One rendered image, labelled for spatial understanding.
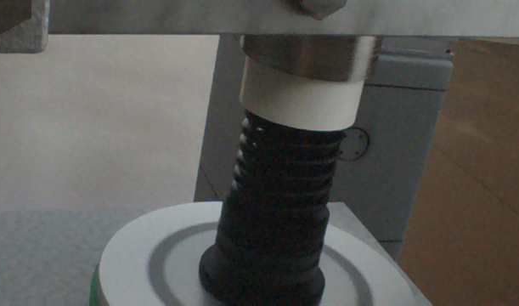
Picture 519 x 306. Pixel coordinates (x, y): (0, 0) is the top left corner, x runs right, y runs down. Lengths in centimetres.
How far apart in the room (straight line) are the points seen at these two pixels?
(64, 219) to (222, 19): 35
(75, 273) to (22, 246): 5
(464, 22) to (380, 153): 115
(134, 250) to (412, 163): 115
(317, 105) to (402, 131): 115
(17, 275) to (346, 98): 28
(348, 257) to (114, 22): 30
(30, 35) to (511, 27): 28
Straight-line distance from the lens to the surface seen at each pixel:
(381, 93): 148
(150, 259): 48
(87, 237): 61
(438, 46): 156
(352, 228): 70
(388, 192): 160
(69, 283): 55
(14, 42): 26
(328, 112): 40
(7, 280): 56
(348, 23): 35
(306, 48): 38
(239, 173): 44
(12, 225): 62
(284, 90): 39
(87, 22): 29
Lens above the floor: 118
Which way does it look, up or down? 22 degrees down
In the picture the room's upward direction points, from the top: 11 degrees clockwise
